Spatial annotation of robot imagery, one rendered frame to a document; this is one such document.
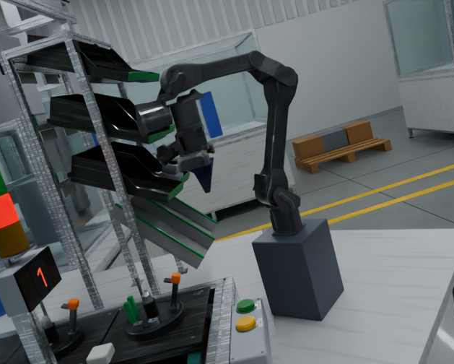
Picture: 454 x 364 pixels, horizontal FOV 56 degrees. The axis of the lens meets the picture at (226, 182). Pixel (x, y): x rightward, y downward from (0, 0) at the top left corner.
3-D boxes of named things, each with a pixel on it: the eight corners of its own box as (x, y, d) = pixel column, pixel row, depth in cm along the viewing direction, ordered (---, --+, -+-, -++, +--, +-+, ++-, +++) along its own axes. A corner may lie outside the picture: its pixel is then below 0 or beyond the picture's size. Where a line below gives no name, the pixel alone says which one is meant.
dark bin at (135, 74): (149, 80, 117) (151, 53, 115) (128, 82, 104) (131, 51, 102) (56, 64, 121) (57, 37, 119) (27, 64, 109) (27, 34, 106)
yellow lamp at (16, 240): (35, 243, 75) (24, 217, 74) (21, 253, 70) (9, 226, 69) (9, 249, 76) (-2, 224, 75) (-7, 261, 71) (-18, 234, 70)
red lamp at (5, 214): (24, 217, 74) (14, 190, 73) (9, 225, 69) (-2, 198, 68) (-2, 223, 75) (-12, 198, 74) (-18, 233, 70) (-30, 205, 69)
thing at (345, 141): (367, 144, 678) (361, 120, 669) (392, 149, 599) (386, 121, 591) (296, 166, 669) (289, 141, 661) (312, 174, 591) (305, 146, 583)
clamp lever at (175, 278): (178, 303, 96) (181, 272, 94) (177, 308, 94) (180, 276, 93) (162, 302, 96) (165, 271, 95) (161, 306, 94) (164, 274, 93)
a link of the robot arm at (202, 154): (206, 118, 100) (180, 124, 101) (198, 123, 82) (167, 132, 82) (215, 151, 102) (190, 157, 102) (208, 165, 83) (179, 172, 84)
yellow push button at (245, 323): (256, 321, 88) (254, 313, 88) (257, 332, 84) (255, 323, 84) (238, 326, 89) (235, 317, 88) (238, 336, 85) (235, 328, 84)
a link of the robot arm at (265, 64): (279, 88, 104) (269, 45, 102) (297, 84, 96) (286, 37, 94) (168, 120, 94) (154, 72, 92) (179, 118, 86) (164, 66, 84)
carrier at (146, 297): (212, 292, 107) (198, 248, 105) (204, 350, 84) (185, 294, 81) (123, 315, 109) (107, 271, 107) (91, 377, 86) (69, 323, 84)
